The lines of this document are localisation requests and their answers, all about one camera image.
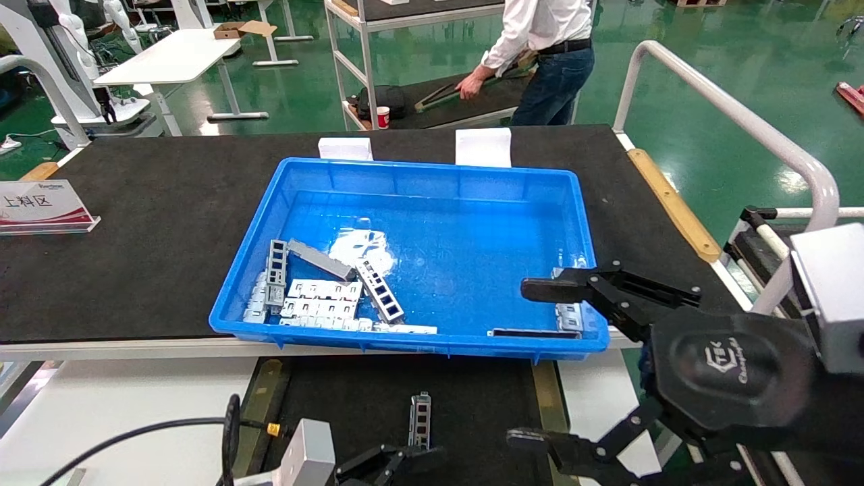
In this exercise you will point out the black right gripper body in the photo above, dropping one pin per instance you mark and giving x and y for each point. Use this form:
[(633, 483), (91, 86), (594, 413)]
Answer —
[(729, 371)]

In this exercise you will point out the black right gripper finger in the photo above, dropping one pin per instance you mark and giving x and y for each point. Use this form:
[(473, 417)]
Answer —
[(607, 287), (580, 455)]

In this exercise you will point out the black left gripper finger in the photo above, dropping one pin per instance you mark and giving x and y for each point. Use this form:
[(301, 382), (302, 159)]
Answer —
[(412, 459)]

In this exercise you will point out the silver perforated metal channel part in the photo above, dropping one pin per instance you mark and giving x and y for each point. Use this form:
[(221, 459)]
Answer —
[(420, 418)]

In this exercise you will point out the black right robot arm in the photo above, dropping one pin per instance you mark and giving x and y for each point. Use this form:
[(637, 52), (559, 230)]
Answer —
[(844, 412)]

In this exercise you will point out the thin white metal strip part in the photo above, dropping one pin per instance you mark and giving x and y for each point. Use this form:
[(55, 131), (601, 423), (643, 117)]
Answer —
[(405, 329)]

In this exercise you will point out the white flat slotted metal part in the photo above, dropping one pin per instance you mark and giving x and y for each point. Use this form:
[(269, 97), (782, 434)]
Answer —
[(324, 325), (324, 289), (317, 308)]

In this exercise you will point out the silver ladder part square holes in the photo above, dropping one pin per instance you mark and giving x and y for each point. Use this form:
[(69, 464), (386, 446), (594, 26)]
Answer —
[(380, 291)]

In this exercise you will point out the grey ladder-shaped metal part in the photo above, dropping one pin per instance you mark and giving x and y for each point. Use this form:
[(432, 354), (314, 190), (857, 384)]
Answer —
[(277, 270)]

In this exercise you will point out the brass edge strip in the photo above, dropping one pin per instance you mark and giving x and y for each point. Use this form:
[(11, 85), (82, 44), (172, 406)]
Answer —
[(548, 398), (266, 388)]

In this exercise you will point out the long yellow wooden edge strip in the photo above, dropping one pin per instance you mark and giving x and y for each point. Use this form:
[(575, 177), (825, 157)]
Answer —
[(675, 206)]

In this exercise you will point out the white paper label right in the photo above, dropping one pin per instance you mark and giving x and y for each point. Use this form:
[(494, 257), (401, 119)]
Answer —
[(483, 147)]

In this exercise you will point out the white paper label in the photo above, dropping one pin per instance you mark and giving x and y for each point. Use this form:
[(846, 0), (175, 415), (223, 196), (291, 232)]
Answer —
[(345, 148), (483, 147)]

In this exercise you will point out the blue plastic bin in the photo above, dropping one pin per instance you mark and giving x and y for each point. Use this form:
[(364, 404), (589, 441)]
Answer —
[(439, 202)]

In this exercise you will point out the plain grey metal bar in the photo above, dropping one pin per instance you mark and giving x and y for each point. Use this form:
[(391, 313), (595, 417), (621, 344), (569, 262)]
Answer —
[(320, 260)]

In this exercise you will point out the clear plastic bag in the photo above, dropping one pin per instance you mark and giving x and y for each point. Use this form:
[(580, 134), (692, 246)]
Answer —
[(361, 244)]

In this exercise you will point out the dark flat tray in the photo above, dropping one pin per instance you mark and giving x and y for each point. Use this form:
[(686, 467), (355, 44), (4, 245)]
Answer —
[(439, 98)]

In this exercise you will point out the person in white shirt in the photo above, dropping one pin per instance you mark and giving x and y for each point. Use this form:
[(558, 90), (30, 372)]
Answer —
[(547, 27)]

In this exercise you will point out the red white cup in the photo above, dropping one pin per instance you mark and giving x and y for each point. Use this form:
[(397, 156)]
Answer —
[(383, 118)]

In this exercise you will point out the black bag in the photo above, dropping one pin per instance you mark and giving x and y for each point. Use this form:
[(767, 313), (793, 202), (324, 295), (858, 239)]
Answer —
[(378, 101)]

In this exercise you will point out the white paper label left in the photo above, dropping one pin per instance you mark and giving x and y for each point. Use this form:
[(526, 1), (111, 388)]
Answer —
[(345, 148)]

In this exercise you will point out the red floor object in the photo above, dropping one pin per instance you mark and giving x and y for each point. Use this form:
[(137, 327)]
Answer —
[(852, 98)]

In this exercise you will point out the white metal shelf cart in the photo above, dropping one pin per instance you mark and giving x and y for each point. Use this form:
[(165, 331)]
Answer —
[(368, 61)]

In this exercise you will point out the white red sign placard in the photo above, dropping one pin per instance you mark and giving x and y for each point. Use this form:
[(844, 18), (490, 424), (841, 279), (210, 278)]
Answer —
[(40, 206)]

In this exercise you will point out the open cardboard box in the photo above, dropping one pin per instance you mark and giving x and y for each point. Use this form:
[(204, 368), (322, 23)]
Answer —
[(236, 30)]

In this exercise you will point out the white desk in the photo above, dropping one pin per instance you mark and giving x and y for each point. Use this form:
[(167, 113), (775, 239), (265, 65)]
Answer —
[(175, 57)]

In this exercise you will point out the short wooden edge piece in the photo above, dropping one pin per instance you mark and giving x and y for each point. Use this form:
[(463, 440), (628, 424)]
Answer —
[(40, 171)]

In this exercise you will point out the white power strip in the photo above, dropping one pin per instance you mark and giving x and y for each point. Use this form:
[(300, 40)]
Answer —
[(10, 143)]

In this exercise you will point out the white robot on base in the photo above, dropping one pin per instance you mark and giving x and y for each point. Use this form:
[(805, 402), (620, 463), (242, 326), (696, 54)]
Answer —
[(74, 61)]

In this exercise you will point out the silver bracket metal part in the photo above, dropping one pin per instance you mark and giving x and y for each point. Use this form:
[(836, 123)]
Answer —
[(569, 316)]

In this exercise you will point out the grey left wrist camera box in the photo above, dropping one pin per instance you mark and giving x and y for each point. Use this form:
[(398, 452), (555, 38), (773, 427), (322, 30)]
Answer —
[(307, 455)]

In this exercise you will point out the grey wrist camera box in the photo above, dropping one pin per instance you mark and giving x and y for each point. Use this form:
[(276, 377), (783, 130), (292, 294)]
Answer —
[(833, 297), (307, 455)]

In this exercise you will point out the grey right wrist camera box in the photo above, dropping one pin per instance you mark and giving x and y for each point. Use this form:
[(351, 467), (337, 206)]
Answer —
[(833, 297)]

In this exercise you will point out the aluminium frame structure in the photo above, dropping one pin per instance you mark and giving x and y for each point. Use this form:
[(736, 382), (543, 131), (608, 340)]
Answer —
[(756, 233)]

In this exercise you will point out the white curved guard rail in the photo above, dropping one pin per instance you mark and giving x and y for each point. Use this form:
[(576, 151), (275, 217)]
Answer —
[(729, 108)]

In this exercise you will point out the small light grey bracket part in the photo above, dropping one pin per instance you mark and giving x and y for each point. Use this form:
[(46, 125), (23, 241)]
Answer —
[(256, 300)]

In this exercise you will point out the white desk leg frame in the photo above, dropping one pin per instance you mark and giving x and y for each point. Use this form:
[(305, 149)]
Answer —
[(273, 54)]

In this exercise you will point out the grey curved guard rail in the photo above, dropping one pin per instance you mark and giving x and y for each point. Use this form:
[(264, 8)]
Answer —
[(64, 108)]

